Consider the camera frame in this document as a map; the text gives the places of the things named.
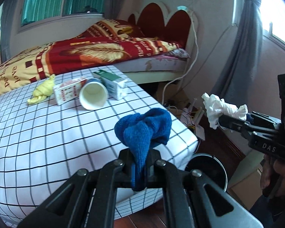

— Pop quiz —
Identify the beige cabinet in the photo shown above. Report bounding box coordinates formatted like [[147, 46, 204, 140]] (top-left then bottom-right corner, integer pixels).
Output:
[[227, 151, 264, 210]]

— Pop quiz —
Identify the blue knit cloth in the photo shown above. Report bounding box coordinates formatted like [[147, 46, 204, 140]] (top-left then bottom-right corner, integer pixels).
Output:
[[114, 108, 172, 192]]

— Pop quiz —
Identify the white power cable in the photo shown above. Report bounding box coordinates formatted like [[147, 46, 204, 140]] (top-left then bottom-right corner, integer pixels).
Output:
[[161, 9, 200, 106]]

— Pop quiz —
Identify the yellow fuzzy cloth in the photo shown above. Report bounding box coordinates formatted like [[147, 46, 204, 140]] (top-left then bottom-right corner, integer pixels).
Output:
[[27, 74, 55, 105]]

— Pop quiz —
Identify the person right hand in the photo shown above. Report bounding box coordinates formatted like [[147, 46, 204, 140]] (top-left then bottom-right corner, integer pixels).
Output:
[[260, 154, 285, 198]]

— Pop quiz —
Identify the white grid tablecloth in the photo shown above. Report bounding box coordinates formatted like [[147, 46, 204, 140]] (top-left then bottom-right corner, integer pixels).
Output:
[[0, 65, 200, 227]]

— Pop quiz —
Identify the white wifi router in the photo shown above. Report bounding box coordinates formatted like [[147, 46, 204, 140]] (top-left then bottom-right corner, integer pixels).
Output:
[[184, 98, 205, 141]]

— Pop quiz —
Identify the grey right curtain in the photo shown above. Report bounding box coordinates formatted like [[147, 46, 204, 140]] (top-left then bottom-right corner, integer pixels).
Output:
[[211, 0, 263, 106]]

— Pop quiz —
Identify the green white milk carton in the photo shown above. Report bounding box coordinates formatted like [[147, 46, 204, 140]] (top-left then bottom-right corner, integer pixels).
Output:
[[93, 70, 128, 100]]

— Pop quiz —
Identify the white blue paper cup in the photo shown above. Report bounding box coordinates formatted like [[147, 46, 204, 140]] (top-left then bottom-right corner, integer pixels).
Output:
[[79, 78, 108, 110]]

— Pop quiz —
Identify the black trash bin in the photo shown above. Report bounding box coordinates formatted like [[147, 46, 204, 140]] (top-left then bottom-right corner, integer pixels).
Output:
[[185, 153, 227, 191]]

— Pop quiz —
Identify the red yellow pillow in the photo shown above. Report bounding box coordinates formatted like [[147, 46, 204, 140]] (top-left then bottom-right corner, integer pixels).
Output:
[[76, 19, 145, 38]]

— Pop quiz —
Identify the white tissue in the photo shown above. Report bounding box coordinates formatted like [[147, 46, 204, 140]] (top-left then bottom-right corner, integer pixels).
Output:
[[201, 93, 248, 129]]

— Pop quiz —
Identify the window with green curtain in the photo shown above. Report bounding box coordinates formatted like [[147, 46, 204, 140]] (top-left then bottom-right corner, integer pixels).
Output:
[[20, 0, 104, 27]]

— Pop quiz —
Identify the bed with red headboard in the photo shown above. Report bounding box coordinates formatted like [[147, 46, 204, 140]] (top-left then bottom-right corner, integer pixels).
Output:
[[115, 2, 199, 84]]

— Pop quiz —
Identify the red yellow quilt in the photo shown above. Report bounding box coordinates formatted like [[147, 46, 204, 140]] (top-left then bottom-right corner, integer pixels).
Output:
[[0, 36, 181, 98]]

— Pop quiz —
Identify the red white milk carton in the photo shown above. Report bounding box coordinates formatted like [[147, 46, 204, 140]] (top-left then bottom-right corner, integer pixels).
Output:
[[53, 77, 87, 105]]

